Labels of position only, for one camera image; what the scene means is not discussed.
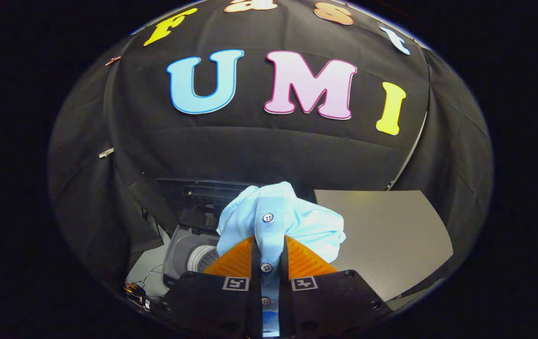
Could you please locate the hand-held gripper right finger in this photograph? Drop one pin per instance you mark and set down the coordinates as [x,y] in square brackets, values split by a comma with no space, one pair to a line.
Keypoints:
[325,306]

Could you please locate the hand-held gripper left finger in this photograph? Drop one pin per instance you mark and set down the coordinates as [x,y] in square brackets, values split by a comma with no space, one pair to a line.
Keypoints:
[217,306]

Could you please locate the grey washing machine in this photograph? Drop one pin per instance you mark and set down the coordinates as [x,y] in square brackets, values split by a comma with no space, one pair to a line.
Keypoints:
[181,249]

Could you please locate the light blue shirt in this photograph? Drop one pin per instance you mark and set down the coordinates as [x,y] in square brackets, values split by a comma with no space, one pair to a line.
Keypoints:
[287,221]

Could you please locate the black power strip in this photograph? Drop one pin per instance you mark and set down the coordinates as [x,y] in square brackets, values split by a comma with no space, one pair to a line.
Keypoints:
[136,292]

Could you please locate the beige cabinet with dark top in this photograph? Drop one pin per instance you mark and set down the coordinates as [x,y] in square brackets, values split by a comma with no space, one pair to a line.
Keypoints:
[391,235]

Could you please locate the black backdrop cloth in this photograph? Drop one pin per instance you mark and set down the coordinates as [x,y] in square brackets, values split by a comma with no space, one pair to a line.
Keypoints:
[268,146]

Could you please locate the small metal clip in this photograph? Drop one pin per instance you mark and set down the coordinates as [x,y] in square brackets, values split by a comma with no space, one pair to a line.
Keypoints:
[106,152]

